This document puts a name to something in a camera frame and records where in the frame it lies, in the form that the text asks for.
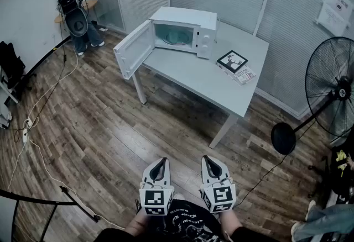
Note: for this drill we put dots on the round wooden table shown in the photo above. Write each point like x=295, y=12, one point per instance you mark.
x=92, y=2

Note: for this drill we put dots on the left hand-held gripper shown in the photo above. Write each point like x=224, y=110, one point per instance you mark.
x=156, y=199

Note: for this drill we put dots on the white power strip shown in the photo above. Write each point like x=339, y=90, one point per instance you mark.
x=25, y=136

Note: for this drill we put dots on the person's black printed shirt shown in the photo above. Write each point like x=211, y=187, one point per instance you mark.
x=190, y=224

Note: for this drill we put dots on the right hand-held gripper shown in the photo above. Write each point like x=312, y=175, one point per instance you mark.
x=221, y=196

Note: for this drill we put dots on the black standing fan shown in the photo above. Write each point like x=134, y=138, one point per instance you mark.
x=283, y=138

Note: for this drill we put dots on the white book with red print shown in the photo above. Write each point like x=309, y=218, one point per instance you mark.
x=246, y=76

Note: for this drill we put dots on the person's left forearm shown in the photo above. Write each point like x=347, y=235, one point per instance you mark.
x=139, y=223

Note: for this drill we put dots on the black chair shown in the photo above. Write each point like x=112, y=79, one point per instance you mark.
x=11, y=61

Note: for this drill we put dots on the black backpack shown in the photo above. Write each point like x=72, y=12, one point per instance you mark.
x=67, y=0

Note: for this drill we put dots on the white microwave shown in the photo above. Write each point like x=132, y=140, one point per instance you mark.
x=182, y=17

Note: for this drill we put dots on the person's right forearm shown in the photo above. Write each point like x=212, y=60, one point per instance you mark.
x=229, y=220

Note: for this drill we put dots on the grey rectangular table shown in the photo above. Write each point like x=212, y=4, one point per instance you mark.
x=193, y=75

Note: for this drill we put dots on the black framed deer picture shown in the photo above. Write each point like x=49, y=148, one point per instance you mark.
x=232, y=60

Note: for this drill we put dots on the small white floor adapter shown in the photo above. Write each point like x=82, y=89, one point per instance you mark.
x=103, y=29

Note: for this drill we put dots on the yellow cloth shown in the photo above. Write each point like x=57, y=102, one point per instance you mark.
x=341, y=158

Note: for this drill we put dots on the black metal stand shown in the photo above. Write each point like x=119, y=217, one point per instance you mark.
x=41, y=201

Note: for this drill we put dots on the white wall sign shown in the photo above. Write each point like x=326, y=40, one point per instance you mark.
x=336, y=9

